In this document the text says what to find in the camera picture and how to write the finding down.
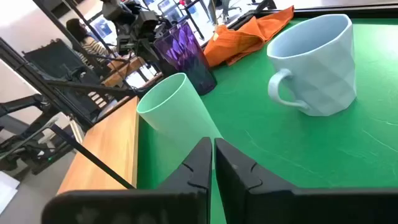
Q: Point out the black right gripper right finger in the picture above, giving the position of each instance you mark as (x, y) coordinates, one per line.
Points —
(239, 186)

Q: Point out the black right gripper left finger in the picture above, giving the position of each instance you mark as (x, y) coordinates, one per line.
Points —
(189, 177)

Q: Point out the purple faceted tumbler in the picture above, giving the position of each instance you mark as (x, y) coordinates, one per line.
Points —
(186, 56)

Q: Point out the light blue faceted mug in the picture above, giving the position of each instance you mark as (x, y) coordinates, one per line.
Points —
(317, 68)

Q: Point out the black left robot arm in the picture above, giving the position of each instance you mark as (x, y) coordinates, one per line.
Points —
(136, 21)

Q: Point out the green table mat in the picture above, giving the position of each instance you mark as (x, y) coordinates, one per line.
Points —
(280, 149)

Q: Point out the mint green plastic cup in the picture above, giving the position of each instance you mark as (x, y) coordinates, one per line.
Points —
(177, 105)

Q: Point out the orange cloth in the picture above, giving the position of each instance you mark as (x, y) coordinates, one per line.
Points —
(245, 37)

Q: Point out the person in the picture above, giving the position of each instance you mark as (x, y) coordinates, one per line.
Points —
(88, 43)

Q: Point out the computer monitor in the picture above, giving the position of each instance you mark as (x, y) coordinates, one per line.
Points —
(171, 9)
(102, 28)

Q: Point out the black office chair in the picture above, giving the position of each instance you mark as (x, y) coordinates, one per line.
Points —
(53, 60)

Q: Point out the black equipment stand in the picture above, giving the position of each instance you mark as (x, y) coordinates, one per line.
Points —
(21, 105)

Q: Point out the white paper sheet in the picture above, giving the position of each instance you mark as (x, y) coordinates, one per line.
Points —
(7, 189)

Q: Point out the black metal table frame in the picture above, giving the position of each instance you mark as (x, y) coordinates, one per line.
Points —
(342, 12)

